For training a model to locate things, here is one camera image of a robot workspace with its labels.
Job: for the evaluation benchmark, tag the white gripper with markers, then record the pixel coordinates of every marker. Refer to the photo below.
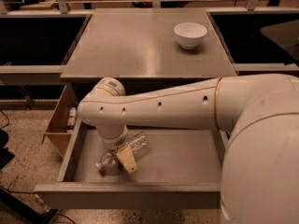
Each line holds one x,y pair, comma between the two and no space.
116,142

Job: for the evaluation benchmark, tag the clear plastic water bottle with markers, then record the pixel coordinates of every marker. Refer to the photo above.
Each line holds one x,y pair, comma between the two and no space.
110,165

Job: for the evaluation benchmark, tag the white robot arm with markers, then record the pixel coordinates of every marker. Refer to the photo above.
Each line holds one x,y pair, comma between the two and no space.
260,171

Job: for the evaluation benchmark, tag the open grey top drawer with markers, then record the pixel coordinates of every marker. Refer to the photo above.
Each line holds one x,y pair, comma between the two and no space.
181,167

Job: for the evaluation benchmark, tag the grey cabinet with top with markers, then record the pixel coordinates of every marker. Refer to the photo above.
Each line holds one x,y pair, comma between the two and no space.
138,44

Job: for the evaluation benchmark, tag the black round table top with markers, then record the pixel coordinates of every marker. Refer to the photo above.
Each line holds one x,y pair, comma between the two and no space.
285,35

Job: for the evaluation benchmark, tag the black stand base left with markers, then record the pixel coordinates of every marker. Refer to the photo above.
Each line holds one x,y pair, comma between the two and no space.
16,205

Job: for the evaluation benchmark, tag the white ceramic bowl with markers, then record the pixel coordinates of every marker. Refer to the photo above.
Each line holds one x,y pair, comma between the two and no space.
190,35

